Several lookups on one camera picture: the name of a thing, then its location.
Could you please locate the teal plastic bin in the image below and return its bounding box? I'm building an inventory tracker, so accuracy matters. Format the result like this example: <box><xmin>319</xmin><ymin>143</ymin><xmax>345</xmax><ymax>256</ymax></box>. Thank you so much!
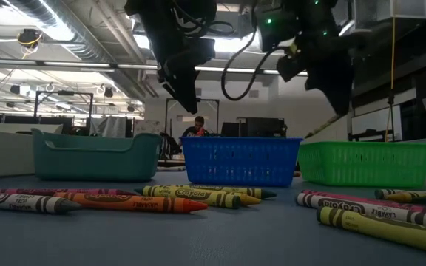
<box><xmin>30</xmin><ymin>128</ymin><xmax>163</xmax><ymax>183</ymax></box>

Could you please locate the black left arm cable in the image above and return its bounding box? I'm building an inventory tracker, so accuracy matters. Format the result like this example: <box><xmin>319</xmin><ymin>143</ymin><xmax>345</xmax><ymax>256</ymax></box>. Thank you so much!
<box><xmin>171</xmin><ymin>0</ymin><xmax>237</xmax><ymax>38</ymax></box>

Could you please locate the yellow-green crayon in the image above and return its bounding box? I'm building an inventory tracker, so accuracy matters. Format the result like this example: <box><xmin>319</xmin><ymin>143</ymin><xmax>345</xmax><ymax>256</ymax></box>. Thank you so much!
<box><xmin>374</xmin><ymin>188</ymin><xmax>426</xmax><ymax>198</ymax></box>
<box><xmin>134</xmin><ymin>185</ymin><xmax>242</xmax><ymax>210</ymax></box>
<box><xmin>385</xmin><ymin>191</ymin><xmax>426</xmax><ymax>208</ymax></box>
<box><xmin>316</xmin><ymin>205</ymin><xmax>426</xmax><ymax>256</ymax></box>
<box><xmin>166</xmin><ymin>184</ymin><xmax>278</xmax><ymax>200</ymax></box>

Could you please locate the blue slotted plastic basket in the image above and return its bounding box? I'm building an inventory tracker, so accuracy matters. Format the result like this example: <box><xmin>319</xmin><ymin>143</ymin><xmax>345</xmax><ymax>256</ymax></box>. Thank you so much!
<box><xmin>180</xmin><ymin>137</ymin><xmax>304</xmax><ymax>188</ymax></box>

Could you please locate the whiteboard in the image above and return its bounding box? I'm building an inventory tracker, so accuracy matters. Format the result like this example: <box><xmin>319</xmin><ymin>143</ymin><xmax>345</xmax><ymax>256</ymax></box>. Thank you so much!
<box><xmin>351</xmin><ymin>104</ymin><xmax>403</xmax><ymax>142</ymax></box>

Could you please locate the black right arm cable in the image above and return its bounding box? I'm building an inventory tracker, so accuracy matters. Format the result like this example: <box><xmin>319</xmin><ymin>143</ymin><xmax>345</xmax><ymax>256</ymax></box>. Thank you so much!
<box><xmin>220</xmin><ymin>21</ymin><xmax>286</xmax><ymax>102</ymax></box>

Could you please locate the yellow crayon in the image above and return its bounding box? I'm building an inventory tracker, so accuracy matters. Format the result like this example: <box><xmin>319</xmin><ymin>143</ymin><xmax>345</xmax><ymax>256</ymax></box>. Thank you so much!
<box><xmin>239</xmin><ymin>194</ymin><xmax>263</xmax><ymax>206</ymax></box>

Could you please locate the grey cover sheet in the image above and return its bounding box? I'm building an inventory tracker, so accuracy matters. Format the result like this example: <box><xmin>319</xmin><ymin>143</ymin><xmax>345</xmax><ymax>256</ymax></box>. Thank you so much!
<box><xmin>89</xmin><ymin>115</ymin><xmax>128</xmax><ymax>139</ymax></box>

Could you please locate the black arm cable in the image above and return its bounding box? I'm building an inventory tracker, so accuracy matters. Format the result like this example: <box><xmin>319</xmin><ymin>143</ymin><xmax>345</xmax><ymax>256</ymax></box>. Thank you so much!
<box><xmin>220</xmin><ymin>21</ymin><xmax>286</xmax><ymax>102</ymax></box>
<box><xmin>171</xmin><ymin>0</ymin><xmax>237</xmax><ymax>38</ymax></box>

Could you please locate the black metal frame stand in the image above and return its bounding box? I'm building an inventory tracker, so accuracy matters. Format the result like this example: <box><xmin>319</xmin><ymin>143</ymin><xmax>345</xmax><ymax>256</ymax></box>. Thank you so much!
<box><xmin>33</xmin><ymin>90</ymin><xmax>95</xmax><ymax>129</ymax></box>
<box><xmin>163</xmin><ymin>97</ymin><xmax>220</xmax><ymax>160</ymax></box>

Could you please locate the pink crayon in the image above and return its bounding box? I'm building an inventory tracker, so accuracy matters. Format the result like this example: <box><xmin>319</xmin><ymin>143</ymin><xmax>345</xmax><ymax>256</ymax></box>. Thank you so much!
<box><xmin>301</xmin><ymin>189</ymin><xmax>426</xmax><ymax>219</ymax></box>
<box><xmin>0</xmin><ymin>188</ymin><xmax>138</xmax><ymax>197</ymax></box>

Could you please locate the green slotted plastic basket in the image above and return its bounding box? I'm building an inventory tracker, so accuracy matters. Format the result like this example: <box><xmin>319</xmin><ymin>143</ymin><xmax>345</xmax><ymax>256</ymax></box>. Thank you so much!
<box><xmin>297</xmin><ymin>141</ymin><xmax>426</xmax><ymax>188</ymax></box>

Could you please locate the yellow ceiling cord reel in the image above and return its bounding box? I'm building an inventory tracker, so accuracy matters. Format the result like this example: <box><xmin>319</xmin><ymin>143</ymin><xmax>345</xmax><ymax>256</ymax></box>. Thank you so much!
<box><xmin>16</xmin><ymin>28</ymin><xmax>44</xmax><ymax>60</ymax></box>

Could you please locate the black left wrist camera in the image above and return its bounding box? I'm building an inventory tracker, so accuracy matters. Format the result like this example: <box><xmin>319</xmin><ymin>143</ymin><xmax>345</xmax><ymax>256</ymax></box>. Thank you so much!
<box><xmin>192</xmin><ymin>35</ymin><xmax>217</xmax><ymax>67</ymax></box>

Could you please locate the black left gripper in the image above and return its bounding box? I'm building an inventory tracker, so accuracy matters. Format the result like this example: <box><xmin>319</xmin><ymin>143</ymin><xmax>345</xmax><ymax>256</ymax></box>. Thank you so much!
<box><xmin>141</xmin><ymin>14</ymin><xmax>200</xmax><ymax>115</ymax></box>

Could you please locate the person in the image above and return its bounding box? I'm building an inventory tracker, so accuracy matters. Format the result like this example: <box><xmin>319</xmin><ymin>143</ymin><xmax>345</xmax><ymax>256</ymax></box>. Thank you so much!
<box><xmin>181</xmin><ymin>115</ymin><xmax>211</xmax><ymax>138</ymax></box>

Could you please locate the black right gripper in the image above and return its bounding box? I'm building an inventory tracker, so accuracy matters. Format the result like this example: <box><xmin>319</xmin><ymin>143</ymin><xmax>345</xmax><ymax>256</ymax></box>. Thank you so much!
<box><xmin>305</xmin><ymin>31</ymin><xmax>371</xmax><ymax>116</ymax></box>

